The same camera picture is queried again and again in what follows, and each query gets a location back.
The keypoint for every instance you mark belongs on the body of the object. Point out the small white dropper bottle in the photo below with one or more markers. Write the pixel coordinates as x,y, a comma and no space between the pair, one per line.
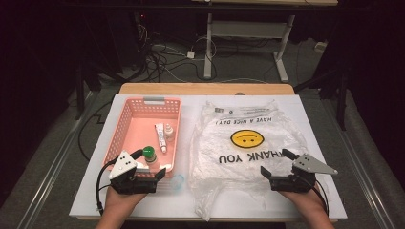
169,132

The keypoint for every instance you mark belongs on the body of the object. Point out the person's right hand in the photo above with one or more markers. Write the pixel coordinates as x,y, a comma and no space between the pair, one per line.
305,200

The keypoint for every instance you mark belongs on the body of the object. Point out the white ointment tube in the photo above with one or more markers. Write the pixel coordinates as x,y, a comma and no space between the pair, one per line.
160,136

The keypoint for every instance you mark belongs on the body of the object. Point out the white metal desk frame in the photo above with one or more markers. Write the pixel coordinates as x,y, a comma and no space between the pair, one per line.
208,47

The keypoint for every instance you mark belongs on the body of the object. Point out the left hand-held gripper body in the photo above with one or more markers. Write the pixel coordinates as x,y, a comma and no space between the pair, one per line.
133,184

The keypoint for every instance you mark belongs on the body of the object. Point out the green capped small bottle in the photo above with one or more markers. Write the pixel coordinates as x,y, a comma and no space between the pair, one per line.
148,152

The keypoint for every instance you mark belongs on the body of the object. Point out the black metal stand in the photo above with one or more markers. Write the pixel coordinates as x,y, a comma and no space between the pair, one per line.
341,95
79,92

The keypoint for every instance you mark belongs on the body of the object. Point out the white power adapter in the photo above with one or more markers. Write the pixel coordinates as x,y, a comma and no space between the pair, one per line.
190,54

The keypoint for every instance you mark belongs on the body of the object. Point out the person's left hand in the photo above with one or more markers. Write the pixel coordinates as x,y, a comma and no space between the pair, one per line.
122,200

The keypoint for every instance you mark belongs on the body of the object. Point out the metal floor rail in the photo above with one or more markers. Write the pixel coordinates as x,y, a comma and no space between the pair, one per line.
47,178
366,187

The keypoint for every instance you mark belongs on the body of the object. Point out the pink plastic basket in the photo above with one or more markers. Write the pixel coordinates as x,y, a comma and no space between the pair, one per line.
137,133

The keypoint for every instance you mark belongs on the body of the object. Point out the clear smiley plastic bag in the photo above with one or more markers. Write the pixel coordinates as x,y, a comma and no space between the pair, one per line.
254,149

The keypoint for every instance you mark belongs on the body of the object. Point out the white board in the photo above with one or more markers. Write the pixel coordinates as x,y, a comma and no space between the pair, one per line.
191,203

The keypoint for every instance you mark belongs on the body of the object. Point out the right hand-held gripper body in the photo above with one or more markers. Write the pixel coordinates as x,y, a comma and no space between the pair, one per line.
299,183

